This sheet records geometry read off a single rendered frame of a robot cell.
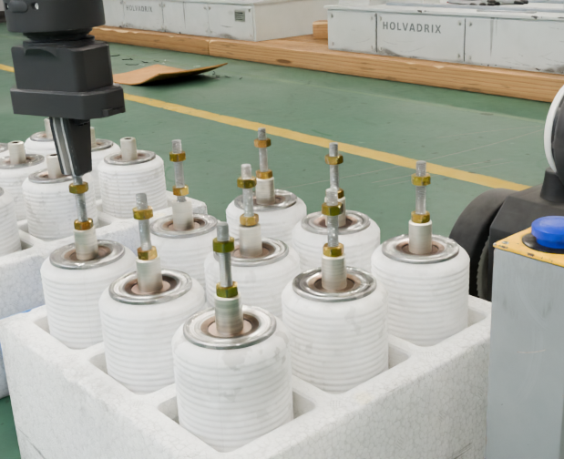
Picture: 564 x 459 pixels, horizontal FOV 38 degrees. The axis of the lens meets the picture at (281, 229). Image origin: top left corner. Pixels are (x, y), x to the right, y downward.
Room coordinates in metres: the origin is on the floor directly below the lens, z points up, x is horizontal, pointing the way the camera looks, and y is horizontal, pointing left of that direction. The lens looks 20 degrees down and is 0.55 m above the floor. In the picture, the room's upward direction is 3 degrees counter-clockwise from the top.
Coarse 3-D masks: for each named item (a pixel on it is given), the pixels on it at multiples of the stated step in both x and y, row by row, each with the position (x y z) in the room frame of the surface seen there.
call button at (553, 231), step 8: (552, 216) 0.61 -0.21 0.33; (560, 216) 0.61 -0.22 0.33; (536, 224) 0.59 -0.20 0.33; (544, 224) 0.59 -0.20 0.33; (552, 224) 0.59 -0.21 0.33; (560, 224) 0.59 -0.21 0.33; (536, 232) 0.59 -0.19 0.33; (544, 232) 0.58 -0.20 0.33; (552, 232) 0.58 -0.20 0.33; (560, 232) 0.57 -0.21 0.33; (544, 240) 0.58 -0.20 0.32; (552, 240) 0.58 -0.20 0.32; (560, 240) 0.57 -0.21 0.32; (560, 248) 0.58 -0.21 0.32
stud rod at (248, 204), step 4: (244, 164) 0.77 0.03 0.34; (248, 164) 0.77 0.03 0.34; (244, 168) 0.76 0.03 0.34; (248, 168) 0.76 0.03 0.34; (244, 172) 0.76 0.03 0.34; (248, 172) 0.76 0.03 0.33; (244, 176) 0.76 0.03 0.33; (248, 176) 0.76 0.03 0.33; (244, 192) 0.76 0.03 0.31; (248, 192) 0.76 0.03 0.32; (244, 196) 0.76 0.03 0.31; (248, 196) 0.76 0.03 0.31; (244, 200) 0.76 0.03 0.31; (248, 200) 0.76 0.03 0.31; (244, 204) 0.76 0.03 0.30; (248, 204) 0.76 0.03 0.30; (252, 204) 0.76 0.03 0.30; (244, 208) 0.76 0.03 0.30; (248, 208) 0.76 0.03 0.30; (252, 208) 0.76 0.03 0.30; (244, 212) 0.76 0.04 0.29; (248, 212) 0.76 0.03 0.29; (252, 212) 0.76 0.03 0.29; (244, 216) 0.76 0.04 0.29; (248, 216) 0.76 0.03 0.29
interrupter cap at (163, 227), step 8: (168, 216) 0.88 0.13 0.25; (200, 216) 0.88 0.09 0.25; (208, 216) 0.88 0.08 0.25; (152, 224) 0.86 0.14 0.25; (160, 224) 0.86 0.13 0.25; (168, 224) 0.86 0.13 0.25; (200, 224) 0.86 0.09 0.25; (208, 224) 0.85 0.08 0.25; (216, 224) 0.85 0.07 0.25; (152, 232) 0.84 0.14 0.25; (160, 232) 0.83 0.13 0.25; (168, 232) 0.83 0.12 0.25; (176, 232) 0.83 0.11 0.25; (184, 232) 0.83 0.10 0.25; (192, 232) 0.82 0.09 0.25; (200, 232) 0.82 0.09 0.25; (208, 232) 0.83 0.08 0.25
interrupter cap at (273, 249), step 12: (264, 240) 0.79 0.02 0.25; (276, 240) 0.79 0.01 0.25; (216, 252) 0.76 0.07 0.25; (240, 252) 0.77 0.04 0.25; (264, 252) 0.76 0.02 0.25; (276, 252) 0.75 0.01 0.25; (288, 252) 0.76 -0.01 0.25; (240, 264) 0.73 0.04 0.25; (252, 264) 0.73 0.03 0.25; (264, 264) 0.73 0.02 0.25
